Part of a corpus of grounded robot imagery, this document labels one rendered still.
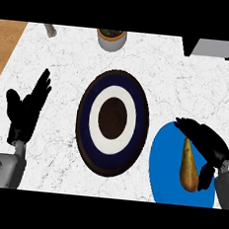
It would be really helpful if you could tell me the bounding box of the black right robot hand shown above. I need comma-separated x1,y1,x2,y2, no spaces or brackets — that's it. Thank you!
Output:
167,116,229,194

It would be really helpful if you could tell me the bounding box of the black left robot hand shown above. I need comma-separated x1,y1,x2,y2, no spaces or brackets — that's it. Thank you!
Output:
1,64,54,147

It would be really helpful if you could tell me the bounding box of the brown-green pear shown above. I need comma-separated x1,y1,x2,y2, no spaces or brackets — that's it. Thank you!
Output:
178,136,204,193

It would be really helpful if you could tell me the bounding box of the dark blue and white plate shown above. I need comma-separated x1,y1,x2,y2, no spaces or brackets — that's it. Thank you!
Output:
70,66,155,182

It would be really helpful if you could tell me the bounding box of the small grey cylinder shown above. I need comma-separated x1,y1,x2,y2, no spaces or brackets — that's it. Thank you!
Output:
41,23,58,38

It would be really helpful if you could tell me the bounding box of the black and grey appliance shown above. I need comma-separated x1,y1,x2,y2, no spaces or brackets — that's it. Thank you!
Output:
180,36,229,62

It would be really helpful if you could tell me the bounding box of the grey plant pot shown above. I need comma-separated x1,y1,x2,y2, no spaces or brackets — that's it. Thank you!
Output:
94,28,128,54

